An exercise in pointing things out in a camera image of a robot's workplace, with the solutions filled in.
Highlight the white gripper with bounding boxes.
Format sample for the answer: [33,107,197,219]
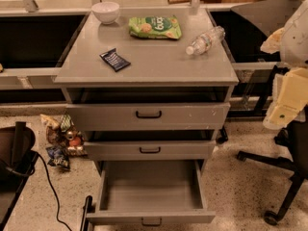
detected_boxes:
[260,28,308,130]

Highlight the dark blue rxbar wrapper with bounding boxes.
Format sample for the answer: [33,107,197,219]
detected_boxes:
[100,48,131,72]

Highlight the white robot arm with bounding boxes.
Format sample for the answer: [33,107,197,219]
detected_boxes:
[260,0,308,130]

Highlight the grey top drawer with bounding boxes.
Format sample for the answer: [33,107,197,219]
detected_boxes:
[67,103,230,131]

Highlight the grey drawer cabinet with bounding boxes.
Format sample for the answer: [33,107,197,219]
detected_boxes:
[55,8,238,225]

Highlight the grey open bottom drawer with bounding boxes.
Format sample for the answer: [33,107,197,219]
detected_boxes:
[87,160,215,226]

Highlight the grey middle drawer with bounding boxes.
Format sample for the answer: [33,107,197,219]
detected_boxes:
[85,141,216,161]

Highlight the black office chair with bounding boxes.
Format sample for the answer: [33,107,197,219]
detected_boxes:
[230,0,308,226]

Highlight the clear plastic water bottle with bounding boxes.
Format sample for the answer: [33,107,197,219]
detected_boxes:
[186,26,225,55]

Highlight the green chip bag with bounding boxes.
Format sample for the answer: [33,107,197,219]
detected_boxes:
[128,15,182,39]

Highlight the wooden stick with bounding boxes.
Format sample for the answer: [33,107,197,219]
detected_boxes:
[167,0,191,4]

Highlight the white bowl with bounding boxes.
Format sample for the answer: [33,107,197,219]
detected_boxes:
[91,2,119,24]

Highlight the pile of snack packages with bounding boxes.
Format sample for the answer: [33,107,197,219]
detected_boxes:
[40,114,87,170]

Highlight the black cable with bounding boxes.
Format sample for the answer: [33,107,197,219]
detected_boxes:
[32,151,73,231]

